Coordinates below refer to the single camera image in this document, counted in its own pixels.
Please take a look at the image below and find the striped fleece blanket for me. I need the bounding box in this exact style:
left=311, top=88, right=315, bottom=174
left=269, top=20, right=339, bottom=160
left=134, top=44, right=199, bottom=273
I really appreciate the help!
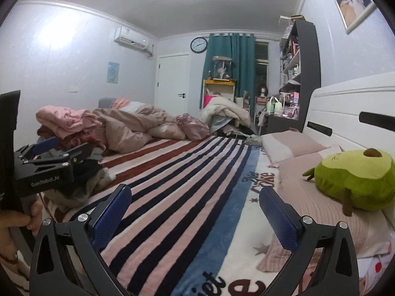
left=43, top=134, right=395, bottom=296

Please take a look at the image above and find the green avocado plush toy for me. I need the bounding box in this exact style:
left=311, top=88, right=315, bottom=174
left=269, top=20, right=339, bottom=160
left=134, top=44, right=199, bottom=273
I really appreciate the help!
left=302, top=148, right=395, bottom=217

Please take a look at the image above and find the pink patterned baby garment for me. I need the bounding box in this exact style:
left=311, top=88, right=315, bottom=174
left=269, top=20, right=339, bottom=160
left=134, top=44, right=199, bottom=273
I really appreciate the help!
left=35, top=105, right=106, bottom=140

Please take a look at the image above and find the maroon garment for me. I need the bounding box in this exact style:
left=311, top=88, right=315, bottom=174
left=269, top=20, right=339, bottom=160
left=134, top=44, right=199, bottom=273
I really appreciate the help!
left=39, top=129, right=107, bottom=152

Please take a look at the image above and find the glass dome ornament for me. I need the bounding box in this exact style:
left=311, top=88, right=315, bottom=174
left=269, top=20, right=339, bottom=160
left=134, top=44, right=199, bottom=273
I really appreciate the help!
left=211, top=56, right=234, bottom=81

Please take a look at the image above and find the white door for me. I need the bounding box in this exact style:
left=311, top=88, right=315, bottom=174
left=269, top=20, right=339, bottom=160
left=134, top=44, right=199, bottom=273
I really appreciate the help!
left=154, top=54, right=190, bottom=117

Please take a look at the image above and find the round wall clock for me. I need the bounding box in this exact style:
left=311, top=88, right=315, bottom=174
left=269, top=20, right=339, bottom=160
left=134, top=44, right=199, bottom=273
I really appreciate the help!
left=190, top=37, right=208, bottom=53

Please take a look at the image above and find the dark clothes pile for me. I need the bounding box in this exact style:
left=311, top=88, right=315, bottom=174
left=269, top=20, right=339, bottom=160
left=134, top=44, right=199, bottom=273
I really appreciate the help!
left=40, top=154, right=105, bottom=211

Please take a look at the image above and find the large taupe ribbed pillow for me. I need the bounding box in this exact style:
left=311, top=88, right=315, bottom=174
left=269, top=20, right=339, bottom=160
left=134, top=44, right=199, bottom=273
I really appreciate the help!
left=279, top=148, right=393, bottom=272

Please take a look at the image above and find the small pale pink pillow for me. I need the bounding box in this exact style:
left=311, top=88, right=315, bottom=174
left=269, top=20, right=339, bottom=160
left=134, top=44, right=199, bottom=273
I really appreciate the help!
left=261, top=130, right=328, bottom=166

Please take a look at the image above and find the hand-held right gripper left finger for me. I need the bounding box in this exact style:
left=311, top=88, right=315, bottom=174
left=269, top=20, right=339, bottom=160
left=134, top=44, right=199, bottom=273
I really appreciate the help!
left=29, top=183, right=133, bottom=296

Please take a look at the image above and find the beige fuzzy garment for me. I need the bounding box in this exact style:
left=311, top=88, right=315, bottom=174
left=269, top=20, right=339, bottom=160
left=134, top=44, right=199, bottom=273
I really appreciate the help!
left=93, top=166, right=117, bottom=192

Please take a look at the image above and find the dark shelf unit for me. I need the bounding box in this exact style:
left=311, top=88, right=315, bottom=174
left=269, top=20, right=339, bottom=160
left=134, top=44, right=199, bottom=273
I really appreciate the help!
left=267, top=15, right=322, bottom=137

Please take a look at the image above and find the person's left hand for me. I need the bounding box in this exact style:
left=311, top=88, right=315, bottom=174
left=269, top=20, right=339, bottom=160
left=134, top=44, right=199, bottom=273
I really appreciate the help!
left=0, top=197, right=43, bottom=264

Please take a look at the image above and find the small wall poster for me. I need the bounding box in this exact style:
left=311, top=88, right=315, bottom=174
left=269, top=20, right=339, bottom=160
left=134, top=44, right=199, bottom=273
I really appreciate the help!
left=107, top=62, right=120, bottom=84

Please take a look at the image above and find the beige ribbed duvet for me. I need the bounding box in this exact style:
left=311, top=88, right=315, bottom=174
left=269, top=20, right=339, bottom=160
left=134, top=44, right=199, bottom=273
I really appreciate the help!
left=93, top=98, right=186, bottom=154

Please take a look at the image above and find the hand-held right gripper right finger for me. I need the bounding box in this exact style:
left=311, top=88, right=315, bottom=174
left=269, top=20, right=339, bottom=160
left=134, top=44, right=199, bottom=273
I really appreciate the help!
left=258, top=186, right=360, bottom=296

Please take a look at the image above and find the white bed headboard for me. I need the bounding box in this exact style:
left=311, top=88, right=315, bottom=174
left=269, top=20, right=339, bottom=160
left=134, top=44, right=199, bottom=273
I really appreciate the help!
left=301, top=72, right=395, bottom=253

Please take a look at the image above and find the window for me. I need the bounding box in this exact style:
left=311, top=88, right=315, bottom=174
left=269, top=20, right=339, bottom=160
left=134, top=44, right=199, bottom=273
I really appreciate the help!
left=255, top=41, right=270, bottom=98

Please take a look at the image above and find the framed wall picture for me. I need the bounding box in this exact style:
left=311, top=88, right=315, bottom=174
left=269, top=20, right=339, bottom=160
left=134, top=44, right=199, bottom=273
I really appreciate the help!
left=335, top=0, right=377, bottom=35

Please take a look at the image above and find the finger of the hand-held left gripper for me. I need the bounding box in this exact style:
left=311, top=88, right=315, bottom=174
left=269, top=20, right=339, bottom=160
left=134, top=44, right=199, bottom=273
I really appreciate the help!
left=62, top=143, right=104, bottom=165
left=19, top=136, right=60, bottom=161

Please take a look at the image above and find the yellow shelf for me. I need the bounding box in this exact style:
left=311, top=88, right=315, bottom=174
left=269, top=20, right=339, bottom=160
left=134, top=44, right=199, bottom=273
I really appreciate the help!
left=202, top=79, right=237, bottom=111

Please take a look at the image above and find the teal curtain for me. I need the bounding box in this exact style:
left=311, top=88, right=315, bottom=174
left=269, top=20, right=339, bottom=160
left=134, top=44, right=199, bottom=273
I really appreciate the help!
left=202, top=32, right=257, bottom=109

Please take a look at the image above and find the white air conditioner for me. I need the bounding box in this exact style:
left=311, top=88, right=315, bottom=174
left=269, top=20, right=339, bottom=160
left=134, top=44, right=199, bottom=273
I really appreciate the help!
left=113, top=27, right=154, bottom=58

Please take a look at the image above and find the cream blanket pile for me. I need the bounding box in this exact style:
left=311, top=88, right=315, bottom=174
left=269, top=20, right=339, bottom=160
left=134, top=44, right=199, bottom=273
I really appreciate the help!
left=201, top=96, right=253, bottom=134

